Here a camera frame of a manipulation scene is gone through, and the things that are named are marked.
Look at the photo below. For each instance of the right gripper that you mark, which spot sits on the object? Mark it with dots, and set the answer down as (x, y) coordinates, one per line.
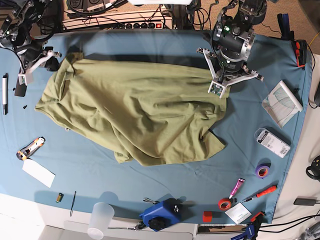
(35, 56)

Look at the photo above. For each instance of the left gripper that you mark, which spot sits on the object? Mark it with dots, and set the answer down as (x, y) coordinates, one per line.
(226, 72)

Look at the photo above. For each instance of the green t-shirt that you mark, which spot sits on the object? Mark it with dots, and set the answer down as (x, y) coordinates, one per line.
(154, 113)

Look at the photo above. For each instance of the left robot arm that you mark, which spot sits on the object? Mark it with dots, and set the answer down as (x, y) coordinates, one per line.
(231, 40)

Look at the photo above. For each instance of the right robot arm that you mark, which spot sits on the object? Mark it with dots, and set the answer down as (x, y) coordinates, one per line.
(15, 29)

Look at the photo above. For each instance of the white marker pen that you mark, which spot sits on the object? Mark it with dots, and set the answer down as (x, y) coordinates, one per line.
(5, 93)

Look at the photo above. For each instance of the black remote control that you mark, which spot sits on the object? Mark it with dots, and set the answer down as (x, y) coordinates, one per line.
(20, 90)

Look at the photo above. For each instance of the blue clamp top right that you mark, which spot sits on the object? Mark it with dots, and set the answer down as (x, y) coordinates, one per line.
(284, 26)

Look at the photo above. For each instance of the blue clamp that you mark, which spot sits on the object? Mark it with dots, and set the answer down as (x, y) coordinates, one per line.
(284, 26)
(251, 230)

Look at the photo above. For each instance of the orange black clamp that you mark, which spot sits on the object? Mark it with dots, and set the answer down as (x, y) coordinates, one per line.
(301, 52)

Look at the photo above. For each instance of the clear plastic case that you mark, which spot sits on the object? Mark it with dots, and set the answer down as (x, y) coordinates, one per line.
(268, 140)

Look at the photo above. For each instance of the orange utility knife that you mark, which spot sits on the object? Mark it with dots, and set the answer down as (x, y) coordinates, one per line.
(30, 149)

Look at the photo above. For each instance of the power strip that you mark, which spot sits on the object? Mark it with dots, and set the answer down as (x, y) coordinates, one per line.
(136, 25)

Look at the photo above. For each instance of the purple tape roll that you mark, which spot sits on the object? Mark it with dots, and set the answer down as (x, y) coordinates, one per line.
(262, 170)

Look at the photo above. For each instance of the pink glue tube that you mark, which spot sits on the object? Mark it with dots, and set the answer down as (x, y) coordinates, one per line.
(237, 186)

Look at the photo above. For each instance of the white paper card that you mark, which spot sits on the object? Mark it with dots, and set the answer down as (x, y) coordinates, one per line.
(38, 172)

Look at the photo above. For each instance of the blue tablecloth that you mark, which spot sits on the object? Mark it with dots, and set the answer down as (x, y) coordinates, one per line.
(91, 170)

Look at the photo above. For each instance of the orange screwdriver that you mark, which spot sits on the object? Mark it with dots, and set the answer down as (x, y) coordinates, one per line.
(261, 193)

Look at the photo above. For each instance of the red tape roll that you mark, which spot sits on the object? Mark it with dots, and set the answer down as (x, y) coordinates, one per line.
(225, 204)

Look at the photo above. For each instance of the small green battery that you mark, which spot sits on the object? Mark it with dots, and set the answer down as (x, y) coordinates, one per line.
(59, 197)

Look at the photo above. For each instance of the black tweezers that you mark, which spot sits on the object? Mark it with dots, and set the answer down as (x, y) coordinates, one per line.
(72, 204)

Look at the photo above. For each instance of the white square card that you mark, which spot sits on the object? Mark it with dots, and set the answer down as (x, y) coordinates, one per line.
(238, 213)

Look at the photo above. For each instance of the red block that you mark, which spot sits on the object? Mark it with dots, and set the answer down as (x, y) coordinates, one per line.
(207, 216)

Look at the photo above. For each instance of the black power adapter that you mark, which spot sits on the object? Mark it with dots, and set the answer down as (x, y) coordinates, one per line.
(305, 202)

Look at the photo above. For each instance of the blue plastic device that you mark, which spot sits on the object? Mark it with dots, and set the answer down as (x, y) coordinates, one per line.
(162, 214)

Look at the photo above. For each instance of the blue clamp bottom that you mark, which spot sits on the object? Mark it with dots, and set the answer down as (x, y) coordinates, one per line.
(251, 230)

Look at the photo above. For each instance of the clear plastic cup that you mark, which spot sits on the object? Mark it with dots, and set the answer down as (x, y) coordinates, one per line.
(102, 214)

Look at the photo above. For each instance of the keys on ring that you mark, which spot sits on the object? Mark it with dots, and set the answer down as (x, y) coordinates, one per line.
(139, 226)

